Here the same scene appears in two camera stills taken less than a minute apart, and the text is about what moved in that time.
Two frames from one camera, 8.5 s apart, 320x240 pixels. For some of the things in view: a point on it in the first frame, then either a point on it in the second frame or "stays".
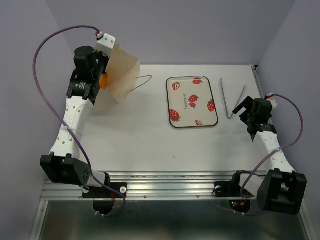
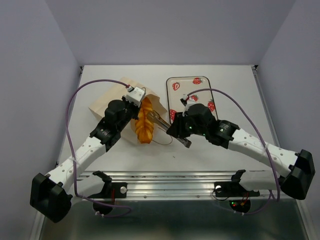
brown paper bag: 122,70 -> 97,109
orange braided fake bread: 103,79 -> 144,127
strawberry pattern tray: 190,102 stays
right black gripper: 248,104 -> 176,129
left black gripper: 105,58 -> 136,109
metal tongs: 228,117 -> 153,115
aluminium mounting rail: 181,185 stays
